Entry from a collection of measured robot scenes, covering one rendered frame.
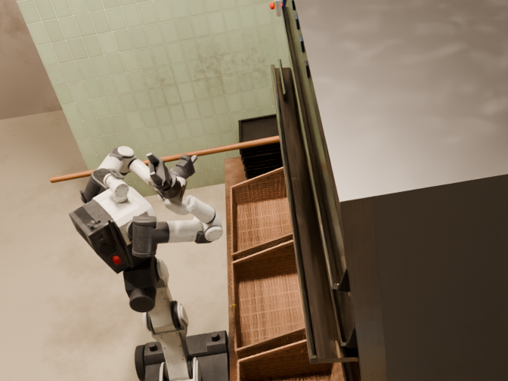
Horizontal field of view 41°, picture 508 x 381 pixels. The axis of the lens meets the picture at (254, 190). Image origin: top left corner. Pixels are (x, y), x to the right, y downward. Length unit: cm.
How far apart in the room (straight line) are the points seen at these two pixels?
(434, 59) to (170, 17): 258
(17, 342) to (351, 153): 324
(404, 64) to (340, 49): 22
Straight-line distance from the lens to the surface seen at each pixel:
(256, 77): 460
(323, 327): 224
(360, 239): 170
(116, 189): 284
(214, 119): 477
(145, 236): 276
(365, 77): 202
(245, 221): 386
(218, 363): 379
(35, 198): 565
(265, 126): 401
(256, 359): 306
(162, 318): 340
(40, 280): 492
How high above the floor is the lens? 317
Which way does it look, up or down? 39 degrees down
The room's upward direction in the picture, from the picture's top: 13 degrees counter-clockwise
